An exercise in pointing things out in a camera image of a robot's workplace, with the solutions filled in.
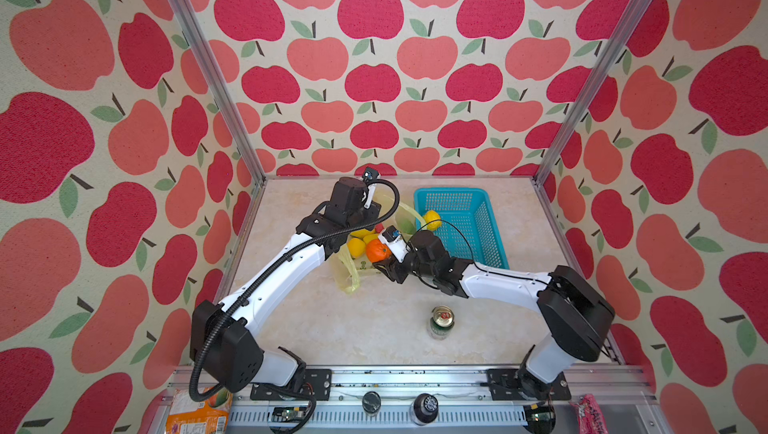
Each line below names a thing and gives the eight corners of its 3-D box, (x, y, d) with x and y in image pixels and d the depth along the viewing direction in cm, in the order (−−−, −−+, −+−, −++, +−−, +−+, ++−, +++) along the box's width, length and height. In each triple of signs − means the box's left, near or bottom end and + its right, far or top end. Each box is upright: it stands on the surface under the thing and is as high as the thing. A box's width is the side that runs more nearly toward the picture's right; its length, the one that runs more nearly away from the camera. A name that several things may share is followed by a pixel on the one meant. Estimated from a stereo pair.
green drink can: (428, 341, 83) (434, 328, 74) (426, 319, 86) (431, 305, 78) (449, 341, 83) (456, 328, 74) (446, 319, 86) (453, 305, 78)
